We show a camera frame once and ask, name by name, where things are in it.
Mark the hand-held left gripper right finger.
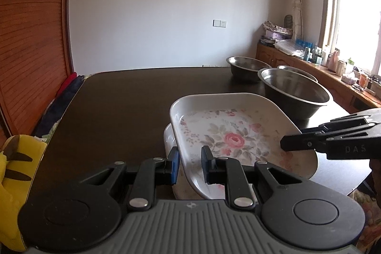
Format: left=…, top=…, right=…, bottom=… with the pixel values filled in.
left=201, top=145, right=310, bottom=208

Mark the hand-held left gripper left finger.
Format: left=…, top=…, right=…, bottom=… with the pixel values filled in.
left=78, top=146, right=180, bottom=211

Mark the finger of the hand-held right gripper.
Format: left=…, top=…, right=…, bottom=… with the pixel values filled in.
left=280, top=125, right=381, bottom=160
left=301, top=115, right=378, bottom=134

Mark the large steel bowl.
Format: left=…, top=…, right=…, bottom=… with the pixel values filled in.
left=258, top=68, right=330, bottom=120

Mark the small steel bowl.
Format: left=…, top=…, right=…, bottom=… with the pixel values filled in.
left=277, top=65, right=318, bottom=83
left=226, top=56, right=273, bottom=83

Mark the wooden sideboard cabinet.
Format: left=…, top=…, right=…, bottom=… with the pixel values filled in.
left=256, top=44, right=381, bottom=115

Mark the cluster of toiletry bottles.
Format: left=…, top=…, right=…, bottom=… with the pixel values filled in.
left=295, top=39, right=381, bottom=94

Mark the bright window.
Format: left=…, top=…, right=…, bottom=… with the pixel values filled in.
left=323, top=0, right=381, bottom=77

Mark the clear plastic bag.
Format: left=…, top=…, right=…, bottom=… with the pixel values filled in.
left=273, top=39, right=308, bottom=57

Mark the floral blanket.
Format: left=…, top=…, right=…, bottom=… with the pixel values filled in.
left=348, top=177, right=381, bottom=254

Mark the pile of papers and books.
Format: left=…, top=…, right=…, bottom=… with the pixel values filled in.
left=260, top=21, right=294, bottom=45

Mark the dark blue cloth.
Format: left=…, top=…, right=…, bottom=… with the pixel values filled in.
left=32, top=75, right=87, bottom=139

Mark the red cloth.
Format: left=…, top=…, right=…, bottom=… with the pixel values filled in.
left=56, top=72, right=78, bottom=97

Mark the yellow plush toy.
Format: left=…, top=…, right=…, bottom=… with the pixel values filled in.
left=0, top=134, right=48, bottom=252

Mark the wooden louvred wardrobe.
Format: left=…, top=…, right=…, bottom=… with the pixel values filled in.
left=0, top=0, right=75, bottom=150

